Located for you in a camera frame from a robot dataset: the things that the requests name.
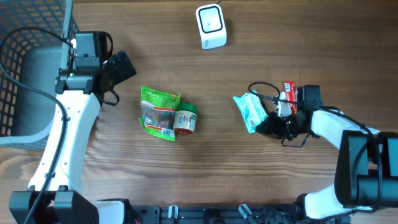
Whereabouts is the teal wet wipes pack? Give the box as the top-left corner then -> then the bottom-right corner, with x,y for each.
233,93 -> 268,134

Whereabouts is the red stick sachet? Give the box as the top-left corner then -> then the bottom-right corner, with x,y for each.
284,81 -> 298,115

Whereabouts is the green snack bag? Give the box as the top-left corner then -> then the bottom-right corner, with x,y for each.
139,86 -> 181,141

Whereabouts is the green lid small jar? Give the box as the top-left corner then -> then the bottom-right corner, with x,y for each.
173,103 -> 198,134

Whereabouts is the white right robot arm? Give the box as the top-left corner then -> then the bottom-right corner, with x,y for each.
256,85 -> 397,223

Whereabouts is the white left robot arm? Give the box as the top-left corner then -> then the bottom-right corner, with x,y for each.
9,31 -> 136,223

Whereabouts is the white barcode scanner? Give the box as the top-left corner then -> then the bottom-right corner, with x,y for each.
195,4 -> 227,50

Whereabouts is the grey plastic mesh basket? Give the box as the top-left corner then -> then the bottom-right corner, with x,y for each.
1,0 -> 78,150

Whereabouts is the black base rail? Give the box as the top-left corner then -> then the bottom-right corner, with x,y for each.
133,203 -> 351,224

